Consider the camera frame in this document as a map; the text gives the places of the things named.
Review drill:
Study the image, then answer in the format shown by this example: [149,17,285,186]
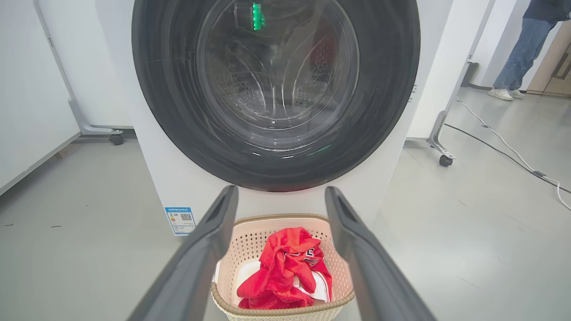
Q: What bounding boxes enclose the white partition panel on casters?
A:
[406,0,496,167]
[33,0,134,146]

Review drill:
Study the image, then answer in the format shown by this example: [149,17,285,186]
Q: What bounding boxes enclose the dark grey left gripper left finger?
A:
[127,185,239,321]

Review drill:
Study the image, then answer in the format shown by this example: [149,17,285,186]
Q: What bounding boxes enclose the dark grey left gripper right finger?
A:
[324,186,437,321]

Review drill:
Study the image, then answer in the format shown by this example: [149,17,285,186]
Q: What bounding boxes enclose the white front-load washing machine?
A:
[95,0,447,237]

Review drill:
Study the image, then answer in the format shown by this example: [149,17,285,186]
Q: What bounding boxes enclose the person in blue jeans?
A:
[488,0,571,101]

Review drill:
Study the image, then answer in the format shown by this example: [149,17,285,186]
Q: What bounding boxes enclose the red and white jersey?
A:
[236,227,333,309]

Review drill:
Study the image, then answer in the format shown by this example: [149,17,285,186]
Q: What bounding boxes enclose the cream perforated laundry basket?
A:
[211,214,356,321]

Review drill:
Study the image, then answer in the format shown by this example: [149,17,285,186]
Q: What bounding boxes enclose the washing machine glass door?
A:
[132,0,421,192]

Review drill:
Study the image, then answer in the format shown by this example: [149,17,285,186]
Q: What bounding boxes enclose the white floor cable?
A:
[455,97,571,211]

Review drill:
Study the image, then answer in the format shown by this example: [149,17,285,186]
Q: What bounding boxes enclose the black floor cable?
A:
[444,123,571,194]

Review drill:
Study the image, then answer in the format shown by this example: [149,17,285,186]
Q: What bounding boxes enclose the light wooden door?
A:
[526,20,571,98]

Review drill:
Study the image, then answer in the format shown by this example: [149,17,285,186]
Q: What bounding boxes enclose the blue energy label sticker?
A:
[164,206,197,235]

